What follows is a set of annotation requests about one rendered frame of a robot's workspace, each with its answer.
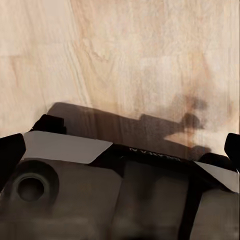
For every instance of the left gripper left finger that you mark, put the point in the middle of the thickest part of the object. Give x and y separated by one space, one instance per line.
12 150

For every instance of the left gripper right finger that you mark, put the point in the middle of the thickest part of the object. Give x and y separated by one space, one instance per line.
232 149

